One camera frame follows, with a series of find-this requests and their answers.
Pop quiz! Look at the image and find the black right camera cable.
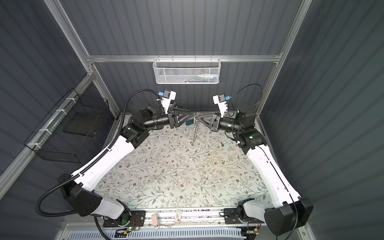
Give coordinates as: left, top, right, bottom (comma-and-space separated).
229, 83, 263, 113

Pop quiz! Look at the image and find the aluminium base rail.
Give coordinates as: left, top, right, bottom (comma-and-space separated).
61, 206, 262, 232

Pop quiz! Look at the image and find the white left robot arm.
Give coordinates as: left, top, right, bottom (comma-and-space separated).
61, 107, 193, 220

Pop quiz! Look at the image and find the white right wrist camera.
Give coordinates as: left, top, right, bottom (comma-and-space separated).
213, 94, 231, 118

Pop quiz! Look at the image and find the black corrugated cable conduit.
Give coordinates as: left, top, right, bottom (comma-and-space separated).
35, 88, 160, 218

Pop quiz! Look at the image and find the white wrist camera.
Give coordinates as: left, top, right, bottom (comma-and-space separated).
213, 94, 231, 118
159, 89, 177, 114

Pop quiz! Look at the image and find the black wire wall basket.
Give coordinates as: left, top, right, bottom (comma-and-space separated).
24, 92, 112, 164

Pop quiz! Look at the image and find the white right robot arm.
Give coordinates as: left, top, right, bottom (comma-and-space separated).
195, 105, 314, 237

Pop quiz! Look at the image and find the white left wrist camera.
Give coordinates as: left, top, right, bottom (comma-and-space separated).
159, 89, 177, 114

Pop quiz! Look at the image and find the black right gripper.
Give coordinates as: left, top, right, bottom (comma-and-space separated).
197, 113, 241, 135

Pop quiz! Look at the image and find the teal stapler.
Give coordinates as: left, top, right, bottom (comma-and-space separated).
186, 119, 194, 126

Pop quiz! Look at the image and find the silver metal carabiner key holder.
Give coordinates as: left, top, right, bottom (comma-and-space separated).
191, 112, 200, 146

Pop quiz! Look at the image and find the white wire mesh basket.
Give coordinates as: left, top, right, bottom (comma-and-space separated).
153, 60, 222, 85

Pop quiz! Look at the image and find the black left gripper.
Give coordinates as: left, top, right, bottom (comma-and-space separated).
141, 106, 191, 132

